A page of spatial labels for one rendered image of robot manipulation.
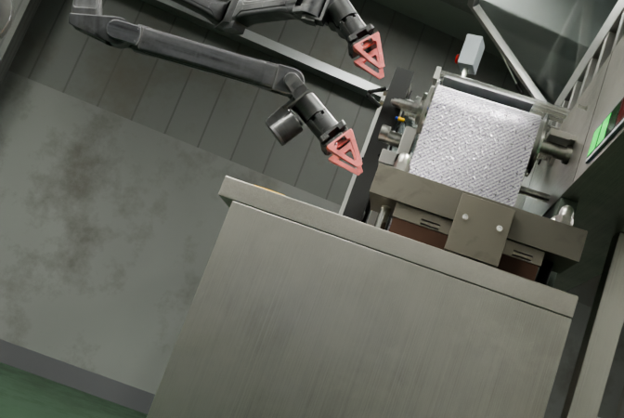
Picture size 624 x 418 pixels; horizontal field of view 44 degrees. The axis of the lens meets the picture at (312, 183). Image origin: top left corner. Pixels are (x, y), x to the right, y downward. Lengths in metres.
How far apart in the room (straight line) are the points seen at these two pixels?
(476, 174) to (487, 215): 0.26
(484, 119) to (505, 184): 0.15
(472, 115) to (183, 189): 3.34
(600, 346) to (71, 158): 3.72
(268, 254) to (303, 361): 0.20
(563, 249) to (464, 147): 0.35
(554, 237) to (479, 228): 0.14
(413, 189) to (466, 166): 0.25
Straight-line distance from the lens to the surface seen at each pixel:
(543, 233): 1.49
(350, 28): 1.85
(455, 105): 1.74
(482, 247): 1.45
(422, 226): 1.48
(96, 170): 4.93
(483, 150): 1.72
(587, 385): 1.82
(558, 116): 2.14
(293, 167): 5.01
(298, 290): 1.39
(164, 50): 1.72
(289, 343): 1.39
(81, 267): 4.88
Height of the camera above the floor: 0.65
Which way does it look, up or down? 12 degrees up
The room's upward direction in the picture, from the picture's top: 21 degrees clockwise
